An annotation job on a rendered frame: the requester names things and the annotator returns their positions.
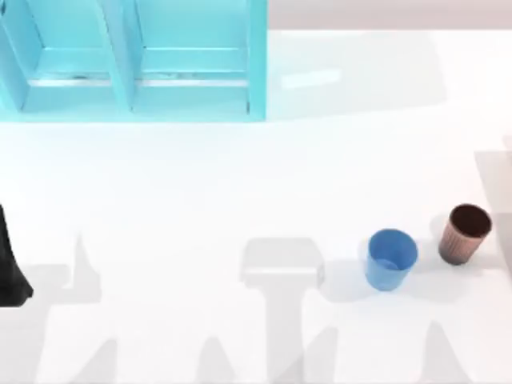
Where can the light blue rack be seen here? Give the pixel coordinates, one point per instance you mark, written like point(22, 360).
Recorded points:
point(120, 60)

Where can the brown ribbed cup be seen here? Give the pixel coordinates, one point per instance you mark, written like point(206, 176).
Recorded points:
point(460, 244)

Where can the blue cup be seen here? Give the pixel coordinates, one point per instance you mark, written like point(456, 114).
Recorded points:
point(390, 260)

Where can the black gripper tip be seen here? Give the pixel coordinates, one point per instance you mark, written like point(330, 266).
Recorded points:
point(10, 276)

